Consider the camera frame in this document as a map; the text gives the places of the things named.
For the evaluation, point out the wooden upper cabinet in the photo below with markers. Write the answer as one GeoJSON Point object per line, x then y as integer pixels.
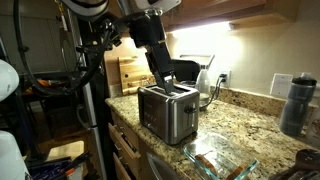
{"type": "Point", "coordinates": [240, 13]}

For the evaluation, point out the white wall power outlet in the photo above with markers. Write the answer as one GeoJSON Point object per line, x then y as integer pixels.
{"type": "Point", "coordinates": [226, 76]}

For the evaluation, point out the stainless steel two-slot toaster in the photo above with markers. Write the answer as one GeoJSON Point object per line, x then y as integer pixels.
{"type": "Point", "coordinates": [172, 117]}

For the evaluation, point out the toasted bread slice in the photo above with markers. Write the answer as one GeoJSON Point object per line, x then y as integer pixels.
{"type": "Point", "coordinates": [203, 160]}
{"type": "Point", "coordinates": [238, 172]}

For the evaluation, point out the clear bottle with steel cap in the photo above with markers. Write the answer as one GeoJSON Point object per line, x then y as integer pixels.
{"type": "Point", "coordinates": [203, 86]}

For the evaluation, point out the black coffee maker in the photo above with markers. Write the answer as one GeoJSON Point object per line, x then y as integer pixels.
{"type": "Point", "coordinates": [185, 70]}

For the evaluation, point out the black camera stand pole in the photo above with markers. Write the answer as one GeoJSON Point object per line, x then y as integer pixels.
{"type": "Point", "coordinates": [94, 93]}

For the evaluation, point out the clear glass baking dish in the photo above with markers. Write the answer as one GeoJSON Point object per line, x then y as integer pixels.
{"type": "Point", "coordinates": [222, 153]}

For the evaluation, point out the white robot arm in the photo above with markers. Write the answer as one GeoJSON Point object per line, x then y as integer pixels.
{"type": "Point", "coordinates": [92, 10]}

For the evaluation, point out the grey sports water bottle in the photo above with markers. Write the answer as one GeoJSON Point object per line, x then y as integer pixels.
{"type": "Point", "coordinates": [294, 112]}

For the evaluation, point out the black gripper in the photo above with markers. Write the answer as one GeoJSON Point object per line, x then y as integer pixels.
{"type": "Point", "coordinates": [147, 31]}

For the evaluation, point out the wooden cutting board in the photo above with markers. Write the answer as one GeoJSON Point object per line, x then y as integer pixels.
{"type": "Point", "coordinates": [134, 72]}

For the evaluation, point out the wooden lower cabinet drawers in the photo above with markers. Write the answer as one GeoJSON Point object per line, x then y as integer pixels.
{"type": "Point", "coordinates": [130, 156]}

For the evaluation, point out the under-cabinet light strip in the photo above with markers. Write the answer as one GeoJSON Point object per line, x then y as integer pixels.
{"type": "Point", "coordinates": [214, 28]}

